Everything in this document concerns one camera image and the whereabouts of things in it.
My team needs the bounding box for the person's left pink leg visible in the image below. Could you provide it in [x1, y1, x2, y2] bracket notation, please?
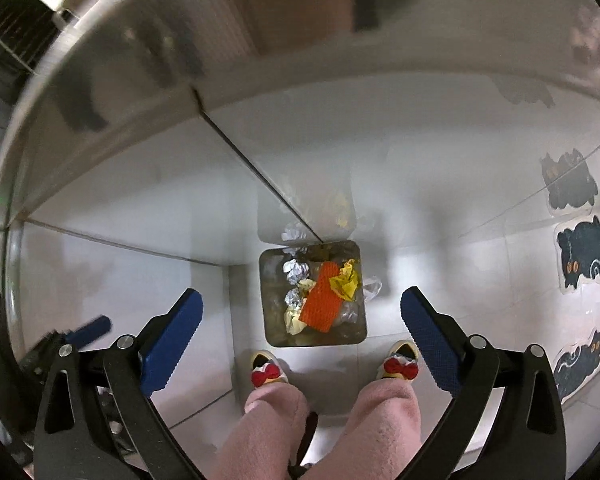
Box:
[212, 376, 311, 480]

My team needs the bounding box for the person's right shoe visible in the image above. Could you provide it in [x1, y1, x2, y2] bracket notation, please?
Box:
[376, 340, 421, 384]

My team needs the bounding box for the dark cat sticker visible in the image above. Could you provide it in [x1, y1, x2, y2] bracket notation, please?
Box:
[555, 216, 600, 292]
[552, 327, 600, 402]

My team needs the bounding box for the square metal bin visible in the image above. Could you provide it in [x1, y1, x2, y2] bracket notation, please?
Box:
[258, 240, 368, 348]

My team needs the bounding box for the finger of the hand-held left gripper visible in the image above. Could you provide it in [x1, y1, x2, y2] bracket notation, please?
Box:
[62, 315, 112, 351]

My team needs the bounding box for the pale yellow crumpled paper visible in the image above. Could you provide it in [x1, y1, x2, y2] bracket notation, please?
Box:
[283, 307, 311, 336]

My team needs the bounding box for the orange ridged packet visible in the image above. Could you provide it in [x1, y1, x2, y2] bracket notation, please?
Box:
[300, 260, 344, 334]

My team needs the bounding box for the person's shoe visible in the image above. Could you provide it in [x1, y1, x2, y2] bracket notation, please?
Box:
[376, 340, 421, 384]
[250, 350, 290, 389]

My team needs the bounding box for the person's pink leg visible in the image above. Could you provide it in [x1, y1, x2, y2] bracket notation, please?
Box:
[212, 376, 311, 480]
[307, 379, 424, 480]

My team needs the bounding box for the crumpled foil ball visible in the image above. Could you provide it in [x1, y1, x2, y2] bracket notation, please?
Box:
[284, 287, 309, 311]
[282, 259, 314, 286]

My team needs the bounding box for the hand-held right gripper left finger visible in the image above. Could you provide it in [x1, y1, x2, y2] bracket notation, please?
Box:
[32, 288, 204, 480]

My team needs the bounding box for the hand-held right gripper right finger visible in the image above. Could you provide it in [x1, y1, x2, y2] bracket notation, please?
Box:
[401, 287, 566, 480]

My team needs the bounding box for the clear plastic bag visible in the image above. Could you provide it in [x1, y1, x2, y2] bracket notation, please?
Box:
[360, 276, 384, 302]

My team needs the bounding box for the person's right pink leg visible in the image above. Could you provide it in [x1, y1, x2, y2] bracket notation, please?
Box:
[307, 379, 424, 480]

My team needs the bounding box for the person's left shoe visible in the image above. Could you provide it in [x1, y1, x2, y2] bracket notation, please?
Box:
[250, 350, 290, 389]

